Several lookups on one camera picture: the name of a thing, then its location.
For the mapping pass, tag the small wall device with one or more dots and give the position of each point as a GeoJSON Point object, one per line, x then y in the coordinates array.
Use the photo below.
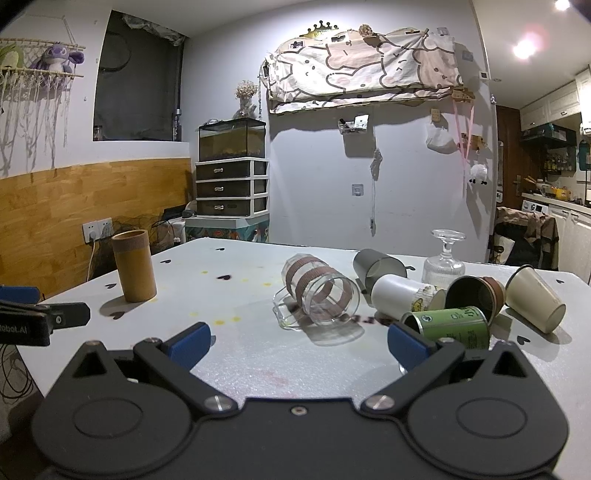
{"type": "Point", "coordinates": [354, 124]}

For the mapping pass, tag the pink ribbon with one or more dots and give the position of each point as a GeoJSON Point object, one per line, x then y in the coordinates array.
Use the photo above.
{"type": "Point", "coordinates": [463, 152]}

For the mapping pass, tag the cream enamel cup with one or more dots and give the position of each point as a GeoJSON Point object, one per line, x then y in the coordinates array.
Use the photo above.
{"type": "Point", "coordinates": [538, 297]}

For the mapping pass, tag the ceiling light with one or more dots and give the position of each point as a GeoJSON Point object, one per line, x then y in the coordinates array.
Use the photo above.
{"type": "Point", "coordinates": [562, 4]}
{"type": "Point", "coordinates": [526, 47]}

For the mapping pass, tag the white plastic drawer unit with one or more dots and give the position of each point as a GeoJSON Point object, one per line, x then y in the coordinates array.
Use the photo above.
{"type": "Point", "coordinates": [231, 187]}

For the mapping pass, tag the glass cup with brown bands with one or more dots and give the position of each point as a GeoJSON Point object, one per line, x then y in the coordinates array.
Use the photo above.
{"type": "Point", "coordinates": [318, 295]}

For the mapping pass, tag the white wall outlet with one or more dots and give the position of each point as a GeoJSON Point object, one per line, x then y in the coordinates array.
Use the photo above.
{"type": "Point", "coordinates": [98, 230]}

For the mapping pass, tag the kitchen shelf with bottles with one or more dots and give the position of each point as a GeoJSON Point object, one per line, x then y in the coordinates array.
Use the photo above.
{"type": "Point", "coordinates": [551, 152]}

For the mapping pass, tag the green tin can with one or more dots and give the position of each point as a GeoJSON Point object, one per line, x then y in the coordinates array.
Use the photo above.
{"type": "Point", "coordinates": [455, 327]}

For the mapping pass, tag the chair with camouflage cloth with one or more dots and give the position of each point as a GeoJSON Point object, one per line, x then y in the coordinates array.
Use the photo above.
{"type": "Point", "coordinates": [524, 237]}

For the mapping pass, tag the green plush toy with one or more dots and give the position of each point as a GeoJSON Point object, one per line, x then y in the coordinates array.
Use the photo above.
{"type": "Point", "coordinates": [11, 57]}

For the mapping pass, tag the blue hanging bottle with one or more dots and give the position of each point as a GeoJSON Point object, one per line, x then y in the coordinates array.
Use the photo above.
{"type": "Point", "coordinates": [584, 154]}

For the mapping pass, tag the glass fish tank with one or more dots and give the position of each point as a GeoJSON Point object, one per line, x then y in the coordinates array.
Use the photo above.
{"type": "Point", "coordinates": [231, 138]}

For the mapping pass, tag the square wall hook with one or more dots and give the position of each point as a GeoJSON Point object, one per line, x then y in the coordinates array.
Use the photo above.
{"type": "Point", "coordinates": [355, 189]}

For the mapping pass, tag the white upper cabinets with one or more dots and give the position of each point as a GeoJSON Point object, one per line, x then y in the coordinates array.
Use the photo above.
{"type": "Point", "coordinates": [554, 104]}

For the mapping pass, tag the brown door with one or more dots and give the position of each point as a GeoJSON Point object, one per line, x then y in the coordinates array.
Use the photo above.
{"type": "Point", "coordinates": [508, 157]}

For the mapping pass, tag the white printed cup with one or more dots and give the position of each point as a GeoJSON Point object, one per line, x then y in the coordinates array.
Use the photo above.
{"type": "Point", "coordinates": [401, 295]}

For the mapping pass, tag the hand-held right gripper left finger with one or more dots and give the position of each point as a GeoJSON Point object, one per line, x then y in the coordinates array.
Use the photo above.
{"type": "Point", "coordinates": [191, 344]}

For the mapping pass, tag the gold crown ornament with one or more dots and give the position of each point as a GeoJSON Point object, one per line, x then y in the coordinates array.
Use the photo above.
{"type": "Point", "coordinates": [318, 28]}

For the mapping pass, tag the dried flower bouquet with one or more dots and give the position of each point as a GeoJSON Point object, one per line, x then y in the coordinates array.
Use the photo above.
{"type": "Point", "coordinates": [246, 94]}

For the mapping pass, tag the white face mask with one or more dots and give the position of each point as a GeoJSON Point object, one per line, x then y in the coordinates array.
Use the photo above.
{"type": "Point", "coordinates": [441, 138]}

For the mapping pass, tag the dark cup with brown sleeve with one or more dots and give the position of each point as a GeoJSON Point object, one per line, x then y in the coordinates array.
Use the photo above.
{"type": "Point", "coordinates": [475, 290]}

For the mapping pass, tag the clear glass goblet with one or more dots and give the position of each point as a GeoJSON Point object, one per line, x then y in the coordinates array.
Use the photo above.
{"type": "Point", "coordinates": [442, 267]}

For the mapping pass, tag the white plush sheep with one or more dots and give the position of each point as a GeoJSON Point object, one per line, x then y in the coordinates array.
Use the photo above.
{"type": "Point", "coordinates": [479, 173]}

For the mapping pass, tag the white macrame hammock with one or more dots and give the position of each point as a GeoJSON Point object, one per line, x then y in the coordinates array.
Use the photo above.
{"type": "Point", "coordinates": [27, 106]}

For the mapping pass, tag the white washing machine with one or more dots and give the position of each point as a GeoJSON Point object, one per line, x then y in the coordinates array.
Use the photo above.
{"type": "Point", "coordinates": [570, 230]}

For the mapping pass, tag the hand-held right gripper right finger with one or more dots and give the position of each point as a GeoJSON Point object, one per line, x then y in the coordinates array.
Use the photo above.
{"type": "Point", "coordinates": [406, 342]}

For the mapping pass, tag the purple plush toy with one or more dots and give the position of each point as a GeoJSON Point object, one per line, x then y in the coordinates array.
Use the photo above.
{"type": "Point", "coordinates": [57, 57]}

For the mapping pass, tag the dark bottle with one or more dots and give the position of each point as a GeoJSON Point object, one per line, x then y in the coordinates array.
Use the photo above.
{"type": "Point", "coordinates": [177, 125]}

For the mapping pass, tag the grey metal cup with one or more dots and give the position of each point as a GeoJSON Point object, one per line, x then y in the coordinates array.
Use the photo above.
{"type": "Point", "coordinates": [375, 270]}

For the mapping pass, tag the dark window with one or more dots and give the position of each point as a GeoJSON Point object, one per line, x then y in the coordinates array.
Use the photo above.
{"type": "Point", "coordinates": [138, 83]}

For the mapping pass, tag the patterned cabinet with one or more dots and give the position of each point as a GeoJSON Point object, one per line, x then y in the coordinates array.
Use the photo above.
{"type": "Point", "coordinates": [226, 229]}

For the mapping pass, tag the cartoon printed cloth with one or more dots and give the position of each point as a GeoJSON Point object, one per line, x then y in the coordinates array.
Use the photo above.
{"type": "Point", "coordinates": [360, 69]}

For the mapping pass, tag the tall brown bamboo cup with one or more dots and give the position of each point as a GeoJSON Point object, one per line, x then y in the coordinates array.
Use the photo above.
{"type": "Point", "coordinates": [134, 267]}

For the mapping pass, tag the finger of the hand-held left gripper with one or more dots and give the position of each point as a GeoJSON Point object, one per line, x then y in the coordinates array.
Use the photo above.
{"type": "Point", "coordinates": [18, 294]}
{"type": "Point", "coordinates": [32, 323]}

